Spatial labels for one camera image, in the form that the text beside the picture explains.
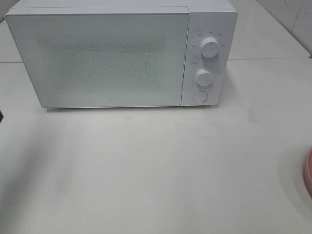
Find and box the round white door button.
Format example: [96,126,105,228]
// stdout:
[193,91,208,103]

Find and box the white timer knob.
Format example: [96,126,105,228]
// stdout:
[195,69,214,87]

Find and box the pink round plate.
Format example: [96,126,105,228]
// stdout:
[304,150,312,197]

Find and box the white microwave door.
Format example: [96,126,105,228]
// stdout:
[7,14,189,108]

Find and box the white microwave oven body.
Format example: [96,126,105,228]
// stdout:
[6,6,237,109]

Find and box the upper white round knob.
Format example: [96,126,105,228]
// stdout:
[199,36,219,58]

